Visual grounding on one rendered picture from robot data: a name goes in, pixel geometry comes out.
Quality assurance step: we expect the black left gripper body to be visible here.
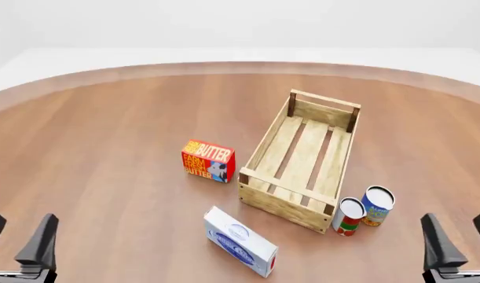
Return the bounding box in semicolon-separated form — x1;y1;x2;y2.
0;263;58;283

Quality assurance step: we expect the red tomato tin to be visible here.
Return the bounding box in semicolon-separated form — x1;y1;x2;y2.
332;196;367;238

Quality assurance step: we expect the white and blue box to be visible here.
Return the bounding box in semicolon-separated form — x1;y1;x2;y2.
203;205;280;279

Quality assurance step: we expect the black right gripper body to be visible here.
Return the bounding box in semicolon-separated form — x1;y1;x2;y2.
421;264;480;283

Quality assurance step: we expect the wooden slat tray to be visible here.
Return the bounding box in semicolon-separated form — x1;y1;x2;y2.
237;89;362;236

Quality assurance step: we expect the red butter box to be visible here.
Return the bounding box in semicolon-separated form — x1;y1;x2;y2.
181;138;236;184

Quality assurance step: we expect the blue and yellow tin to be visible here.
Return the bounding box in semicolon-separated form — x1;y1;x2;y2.
360;185;397;228

